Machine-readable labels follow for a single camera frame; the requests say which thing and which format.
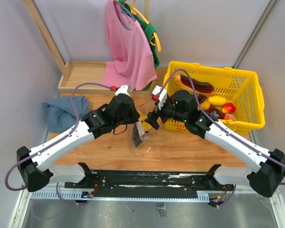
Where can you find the yellow clothes hanger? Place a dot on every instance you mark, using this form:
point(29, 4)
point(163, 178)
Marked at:
point(143, 18)

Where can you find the wooden rack post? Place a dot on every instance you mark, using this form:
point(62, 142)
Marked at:
point(38, 20)

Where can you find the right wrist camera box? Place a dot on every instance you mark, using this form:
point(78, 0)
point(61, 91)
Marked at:
point(159, 94)

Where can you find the dark small grape bunch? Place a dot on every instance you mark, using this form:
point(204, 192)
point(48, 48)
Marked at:
point(137, 136)

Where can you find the purple grape bunch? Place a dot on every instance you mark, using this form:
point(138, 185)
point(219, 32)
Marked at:
point(201, 98)

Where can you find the grey clothes hanger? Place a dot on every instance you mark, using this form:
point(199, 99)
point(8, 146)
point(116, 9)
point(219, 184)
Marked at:
point(125, 17)

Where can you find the blue crumpled cloth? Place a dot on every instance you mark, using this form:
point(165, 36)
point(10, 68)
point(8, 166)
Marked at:
point(60, 112)

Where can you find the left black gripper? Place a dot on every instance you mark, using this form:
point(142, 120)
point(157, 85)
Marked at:
point(135, 116)

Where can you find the clear zip top bag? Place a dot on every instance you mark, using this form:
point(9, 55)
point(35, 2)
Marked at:
point(142, 107)

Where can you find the yellow mango toy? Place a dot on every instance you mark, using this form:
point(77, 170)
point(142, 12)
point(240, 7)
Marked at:
point(217, 100)

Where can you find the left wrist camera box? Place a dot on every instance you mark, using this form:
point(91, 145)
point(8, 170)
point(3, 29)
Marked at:
point(123, 89)

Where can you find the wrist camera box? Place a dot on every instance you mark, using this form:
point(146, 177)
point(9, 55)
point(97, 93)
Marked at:
point(159, 94)
point(123, 89)

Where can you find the watermelon slice toy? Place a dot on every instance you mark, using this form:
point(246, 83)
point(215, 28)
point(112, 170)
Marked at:
point(228, 117)

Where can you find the tan potato toy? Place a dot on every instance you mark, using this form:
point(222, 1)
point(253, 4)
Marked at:
point(205, 105)

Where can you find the pink t-shirt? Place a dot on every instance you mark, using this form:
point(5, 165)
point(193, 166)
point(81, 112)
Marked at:
point(133, 59)

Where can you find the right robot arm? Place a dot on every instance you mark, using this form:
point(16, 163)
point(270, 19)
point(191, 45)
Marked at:
point(264, 169)

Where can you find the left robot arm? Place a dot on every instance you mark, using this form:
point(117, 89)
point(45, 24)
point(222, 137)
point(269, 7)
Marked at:
point(37, 165)

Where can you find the wooden tray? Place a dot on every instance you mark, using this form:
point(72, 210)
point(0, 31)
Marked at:
point(87, 71)

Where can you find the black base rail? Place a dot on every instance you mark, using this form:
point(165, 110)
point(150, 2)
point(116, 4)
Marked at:
point(150, 186)

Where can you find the dark red apple toy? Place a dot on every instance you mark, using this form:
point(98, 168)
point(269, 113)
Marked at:
point(215, 112)

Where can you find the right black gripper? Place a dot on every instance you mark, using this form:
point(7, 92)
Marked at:
point(151, 119)

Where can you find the chocolate eclair toy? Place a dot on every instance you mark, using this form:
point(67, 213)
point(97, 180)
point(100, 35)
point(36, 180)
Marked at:
point(203, 88)

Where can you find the green t-shirt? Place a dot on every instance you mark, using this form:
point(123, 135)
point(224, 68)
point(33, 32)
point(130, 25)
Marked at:
point(149, 31)

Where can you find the red yellow apple toy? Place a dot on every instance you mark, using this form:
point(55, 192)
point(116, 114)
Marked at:
point(228, 108)

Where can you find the yellow plastic basket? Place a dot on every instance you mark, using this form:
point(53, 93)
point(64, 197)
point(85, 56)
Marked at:
point(241, 87)

